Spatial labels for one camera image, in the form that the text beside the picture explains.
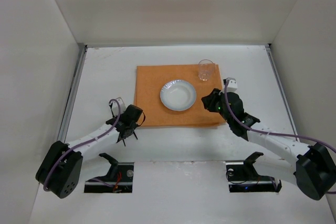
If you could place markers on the clear plastic plate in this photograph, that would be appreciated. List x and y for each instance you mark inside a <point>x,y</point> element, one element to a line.
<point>178,95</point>

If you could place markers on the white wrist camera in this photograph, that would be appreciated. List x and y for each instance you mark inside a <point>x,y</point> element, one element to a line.
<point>230,84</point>
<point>118,106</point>

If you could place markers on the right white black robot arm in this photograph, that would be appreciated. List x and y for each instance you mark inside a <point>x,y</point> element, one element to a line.
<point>309,167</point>

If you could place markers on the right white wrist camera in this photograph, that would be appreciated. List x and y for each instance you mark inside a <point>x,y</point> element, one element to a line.
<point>230,84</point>

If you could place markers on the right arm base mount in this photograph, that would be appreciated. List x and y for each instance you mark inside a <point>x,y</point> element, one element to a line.
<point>243,178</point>

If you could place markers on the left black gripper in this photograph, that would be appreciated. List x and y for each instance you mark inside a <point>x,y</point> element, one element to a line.
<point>125,132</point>

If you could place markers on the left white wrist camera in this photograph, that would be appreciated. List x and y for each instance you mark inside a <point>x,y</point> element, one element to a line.
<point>118,106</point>

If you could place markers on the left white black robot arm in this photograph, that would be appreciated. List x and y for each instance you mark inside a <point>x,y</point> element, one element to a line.
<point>60,170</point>

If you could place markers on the clear plastic cup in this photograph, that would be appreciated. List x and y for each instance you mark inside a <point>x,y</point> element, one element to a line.
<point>205,69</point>

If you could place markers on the orange cloth napkin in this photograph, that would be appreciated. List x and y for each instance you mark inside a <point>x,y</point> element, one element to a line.
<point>151,79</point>

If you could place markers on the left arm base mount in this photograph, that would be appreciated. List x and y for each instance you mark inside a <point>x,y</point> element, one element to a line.
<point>117,180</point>

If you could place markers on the black plastic fork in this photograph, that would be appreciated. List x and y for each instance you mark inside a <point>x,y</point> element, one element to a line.
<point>120,126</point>

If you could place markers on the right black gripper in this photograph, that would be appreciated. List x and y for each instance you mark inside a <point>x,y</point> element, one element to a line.
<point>210,100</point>

